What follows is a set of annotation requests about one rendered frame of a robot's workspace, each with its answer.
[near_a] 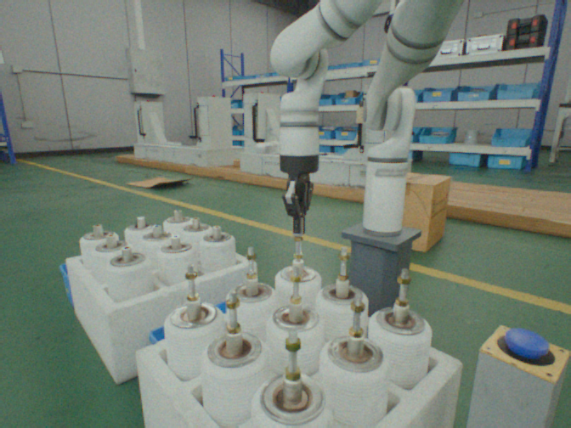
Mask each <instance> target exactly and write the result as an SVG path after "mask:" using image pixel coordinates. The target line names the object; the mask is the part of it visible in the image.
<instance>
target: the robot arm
mask: <svg viewBox="0 0 571 428"><path fill-rule="evenodd" d="M382 1H383V0H321V1H320V2H319V4H318V5H317V6H316V8H314V9H313V10H311V11H310V12H308V13H307V14H305V15H304V16H303V17H301V18H300V19H299V20H297V21H295V22H294V23H293V24H291V25H289V26H288V27H287V28H286V29H284V30H283V31H282V32H281V33H280V34H279V36H278V37H277V38H276V40H275V42H274V45H273V47H272V49H271V54H270V60H271V65H272V67H273V69H274V70H275V72H276V73H278V74H279V75H281V76H285V77H291V78H297V86H296V89H295V91H294V92H292V93H287V94H285V95H284V96H283V97H282V99H281V102H280V111H281V112H280V125H281V127H280V141H279V142H278V141H273V142H267V143H259V144H257V145H256V154H257V155H269V154H277V153H280V171H281V172H283V173H287V174H288V181H287V183H286V191H287V193H283V194H282V200H283V202H284V205H285V209H286V212H287V215H288V216H291V217H292V235H294V236H303V235H304V234H305V232H306V216H305V215H307V213H308V212H307V210H309V208H310V203H311V199H312V194H313V190H314V184H313V183H311V181H310V176H309V174H310V173H315V172H317V171H318V170H319V127H317V126H318V125H319V99H320V96H321V94H322V90H323V86H324V83H325V77H326V73H327V69H328V54H327V51H326V49H327V48H335V47H338V46H340V45H342V44H343V43H344V42H346V41H347V40H348V39H349V38H350V37H351V36H352V35H353V34H354V33H355V32H356V31H357V30H358V29H359V28H360V27H361V26H362V25H363V24H364V23H365V22H366V21H367V20H368V19H369V18H370V17H371V16H372V15H373V14H374V13H375V12H376V10H377V9H378V7H379V6H380V5H381V3H382ZM464 2H465V0H401V1H400V3H399V5H398V6H397V8H396V10H395V12H394V15H393V18H392V21H391V24H390V26H389V30H388V33H387V38H386V41H385V44H384V48H383V51H382V56H381V59H380V63H379V65H378V68H377V71H376V74H375V76H374V78H373V81H372V83H371V85H370V88H369V90H368V93H367V94H366V97H365V101H364V106H363V109H362V119H363V123H364V125H365V127H367V128H368V129H370V130H374V131H394V132H393V136H392V137H391V138H390V139H388V141H386V142H384V143H382V144H378V145H376V146H373V147H371V148H369V149H368V151H367V162H366V177H365V204H364V217H363V231H364V232H365V233H367V234H371V235H375V236H381V237H393V236H397V235H400V234H401V231H402V221H403V213H404V195H405V186H406V177H407V166H408V157H409V152H410V140H411V133H412V127H413V122H414V116H415V110H416V96H415V94H414V92H413V90H412V89H410V88H405V87H400V86H402V85H403V84H405V83H406V82H407V81H409V80H410V79H412V78H413V77H415V76H417V75H418V74H420V73H421V72H422V71H423V70H425V69H426V68H427V67H428V66H429V65H430V64H431V63H432V62H433V61H434V59H435V58H436V56H437V54H438V52H439V50H440V48H441V47H442V45H443V43H444V40H445V38H446V37H447V35H448V33H449V30H450V28H451V26H452V24H453V22H454V20H455V17H456V15H458V13H459V11H460V9H461V7H462V5H463V3H464Z"/></svg>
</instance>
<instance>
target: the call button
mask: <svg viewBox="0 0 571 428"><path fill-rule="evenodd" d="M505 340H506V343H507V344H508V346H509V348H510V349H511V350H512V351H513V352H515V353H516V354H518V355H520V356H523V357H526V358H541V357H542V356H544V355H546V354H547V353H548V351H549V347H550V345H549V343H548V342H547V340H545V339H544V338H543V337H542V336H540V335H538V334H536V333H535V332H532V331H529V330H526V329H509V330H508V331H507V332H506V336H505Z"/></svg>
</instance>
